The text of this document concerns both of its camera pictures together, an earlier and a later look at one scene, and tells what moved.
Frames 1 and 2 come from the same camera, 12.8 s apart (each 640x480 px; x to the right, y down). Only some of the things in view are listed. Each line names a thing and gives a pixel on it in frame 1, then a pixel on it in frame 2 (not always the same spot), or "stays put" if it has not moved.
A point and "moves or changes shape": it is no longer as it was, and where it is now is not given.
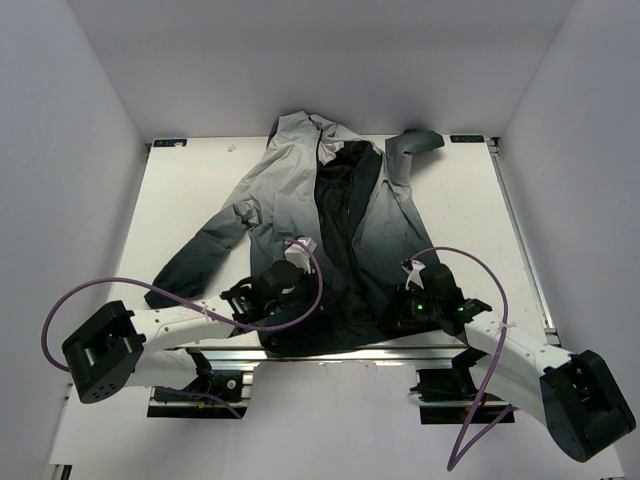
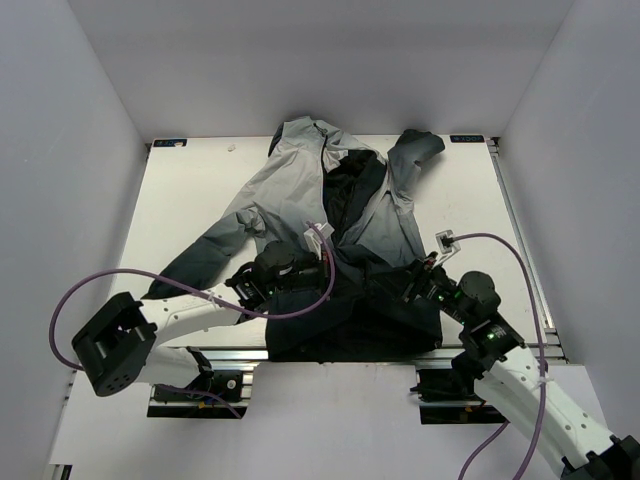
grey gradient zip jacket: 335,204 moves or changes shape
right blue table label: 467,138 stays put
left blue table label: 169,142 stays put
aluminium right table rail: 552,336 stays put
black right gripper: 403,296 -> 421,274
